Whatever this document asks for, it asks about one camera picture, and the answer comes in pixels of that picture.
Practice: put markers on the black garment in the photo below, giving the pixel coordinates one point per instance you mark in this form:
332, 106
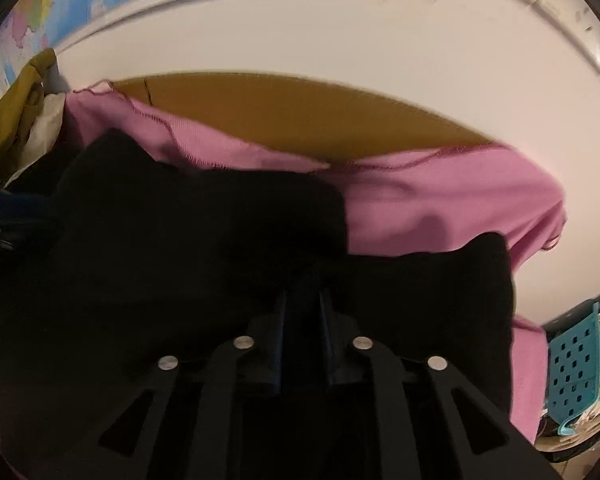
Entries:
180, 240

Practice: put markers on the olive yellow garment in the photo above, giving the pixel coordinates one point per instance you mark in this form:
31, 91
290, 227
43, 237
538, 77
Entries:
10, 110

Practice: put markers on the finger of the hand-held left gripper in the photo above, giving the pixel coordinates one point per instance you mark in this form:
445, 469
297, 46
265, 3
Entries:
5, 210

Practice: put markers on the blue plastic basket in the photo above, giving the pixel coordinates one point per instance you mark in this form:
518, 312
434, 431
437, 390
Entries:
575, 360

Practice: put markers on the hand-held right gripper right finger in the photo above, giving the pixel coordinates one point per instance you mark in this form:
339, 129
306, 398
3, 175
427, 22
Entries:
330, 350

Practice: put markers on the pink blanket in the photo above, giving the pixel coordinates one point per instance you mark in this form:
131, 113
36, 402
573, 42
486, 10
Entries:
430, 195

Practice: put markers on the cream white cloth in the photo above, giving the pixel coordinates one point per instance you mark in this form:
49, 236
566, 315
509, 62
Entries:
42, 130

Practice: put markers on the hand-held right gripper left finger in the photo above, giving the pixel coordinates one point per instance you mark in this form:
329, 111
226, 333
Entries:
280, 350

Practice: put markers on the colourful wall map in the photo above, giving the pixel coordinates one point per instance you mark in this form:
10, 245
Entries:
55, 0

